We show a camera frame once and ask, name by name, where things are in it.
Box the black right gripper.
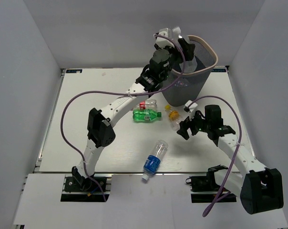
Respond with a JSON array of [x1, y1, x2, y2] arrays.
[[177, 109, 211, 140]]

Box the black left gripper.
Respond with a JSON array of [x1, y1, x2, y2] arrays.
[[154, 38, 195, 81]]

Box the clear bottle yellow label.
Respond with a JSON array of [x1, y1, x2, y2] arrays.
[[165, 105, 182, 131]]

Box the clear bottle blue white label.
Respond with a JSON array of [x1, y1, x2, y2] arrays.
[[172, 27, 197, 73]]

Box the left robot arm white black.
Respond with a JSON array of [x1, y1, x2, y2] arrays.
[[72, 34, 195, 190]]

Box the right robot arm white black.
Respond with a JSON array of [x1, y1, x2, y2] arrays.
[[177, 101, 284, 215]]

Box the grey mesh waste bin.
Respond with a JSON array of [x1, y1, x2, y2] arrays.
[[163, 35, 218, 106]]

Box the clear bottle red cap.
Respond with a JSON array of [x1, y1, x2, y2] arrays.
[[134, 99, 157, 111]]

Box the green bottle in pile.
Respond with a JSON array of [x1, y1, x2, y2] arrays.
[[133, 109, 162, 122]]

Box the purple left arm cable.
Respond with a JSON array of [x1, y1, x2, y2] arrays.
[[60, 33, 185, 202]]

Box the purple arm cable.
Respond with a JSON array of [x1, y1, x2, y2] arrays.
[[185, 95, 243, 218], [60, 33, 185, 202]]

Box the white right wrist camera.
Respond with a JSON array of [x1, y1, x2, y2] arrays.
[[184, 100, 198, 120]]

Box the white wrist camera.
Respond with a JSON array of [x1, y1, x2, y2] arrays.
[[155, 27, 181, 49], [184, 100, 198, 120]]

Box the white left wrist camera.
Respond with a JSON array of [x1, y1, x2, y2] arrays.
[[155, 27, 181, 49]]

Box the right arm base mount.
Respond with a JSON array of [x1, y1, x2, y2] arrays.
[[185, 175, 237, 204]]

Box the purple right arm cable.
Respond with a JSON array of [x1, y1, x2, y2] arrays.
[[185, 95, 243, 218]]

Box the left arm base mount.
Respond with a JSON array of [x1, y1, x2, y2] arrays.
[[61, 174, 112, 203]]

